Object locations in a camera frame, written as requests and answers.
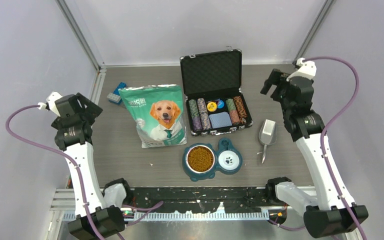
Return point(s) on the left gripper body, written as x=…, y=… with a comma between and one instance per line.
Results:
x=57, y=123

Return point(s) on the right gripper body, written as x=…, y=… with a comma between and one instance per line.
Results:
x=285, y=102

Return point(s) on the green pet food bag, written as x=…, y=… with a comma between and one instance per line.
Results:
x=158, y=113

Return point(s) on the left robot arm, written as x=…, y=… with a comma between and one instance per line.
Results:
x=98, y=212

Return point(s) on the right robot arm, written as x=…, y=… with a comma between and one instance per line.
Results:
x=332, y=211

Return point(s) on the teal double pet bowl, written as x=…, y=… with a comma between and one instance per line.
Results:
x=227, y=160

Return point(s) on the white lego brick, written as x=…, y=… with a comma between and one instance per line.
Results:
x=114, y=98

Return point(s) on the blue small blind button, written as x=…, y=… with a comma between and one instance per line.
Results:
x=220, y=104

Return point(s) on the black poker chip case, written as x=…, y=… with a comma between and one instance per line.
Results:
x=209, y=77

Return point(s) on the blue card deck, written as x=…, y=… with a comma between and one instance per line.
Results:
x=220, y=120

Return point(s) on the yellow big blind button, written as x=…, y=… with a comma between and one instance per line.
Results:
x=212, y=106

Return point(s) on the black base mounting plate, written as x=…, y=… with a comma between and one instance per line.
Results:
x=200, y=200

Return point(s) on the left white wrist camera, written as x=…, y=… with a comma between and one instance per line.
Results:
x=50, y=104

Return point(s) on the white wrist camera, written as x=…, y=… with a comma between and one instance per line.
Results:
x=305, y=68
x=50, y=104

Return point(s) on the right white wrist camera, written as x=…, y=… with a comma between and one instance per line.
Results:
x=305, y=68

